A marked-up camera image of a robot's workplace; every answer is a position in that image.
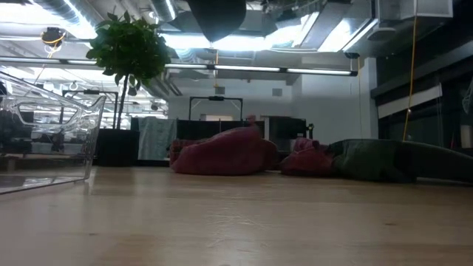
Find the clear plastic bin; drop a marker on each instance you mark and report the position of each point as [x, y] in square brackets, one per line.
[88, 140]

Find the black cabinet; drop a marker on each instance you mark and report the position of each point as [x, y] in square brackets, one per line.
[284, 131]

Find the long fluorescent light fixture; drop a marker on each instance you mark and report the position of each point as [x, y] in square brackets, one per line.
[244, 68]

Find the distant black frame rig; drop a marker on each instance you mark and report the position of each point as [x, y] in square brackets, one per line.
[216, 98]

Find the dark green baseball cap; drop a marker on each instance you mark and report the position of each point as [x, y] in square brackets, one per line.
[216, 18]
[369, 159]

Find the green potted plant black pot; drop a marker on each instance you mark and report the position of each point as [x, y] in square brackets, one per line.
[129, 48]

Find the maroon baseball cap white tag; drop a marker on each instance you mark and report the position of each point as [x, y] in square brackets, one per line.
[306, 162]

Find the black partition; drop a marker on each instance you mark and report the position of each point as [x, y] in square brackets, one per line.
[207, 129]

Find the grey cloth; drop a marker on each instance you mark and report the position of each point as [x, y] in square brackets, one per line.
[157, 138]

